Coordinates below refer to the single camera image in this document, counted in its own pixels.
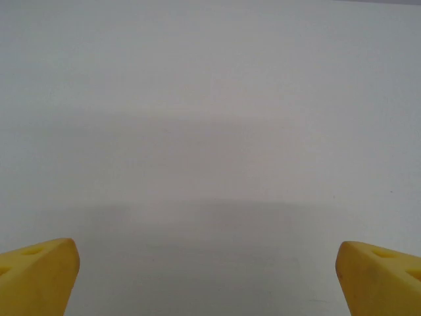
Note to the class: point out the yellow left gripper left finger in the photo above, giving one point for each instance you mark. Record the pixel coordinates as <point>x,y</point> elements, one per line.
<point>36,279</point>

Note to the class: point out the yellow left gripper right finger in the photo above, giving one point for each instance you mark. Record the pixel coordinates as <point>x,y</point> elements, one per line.
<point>381,283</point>

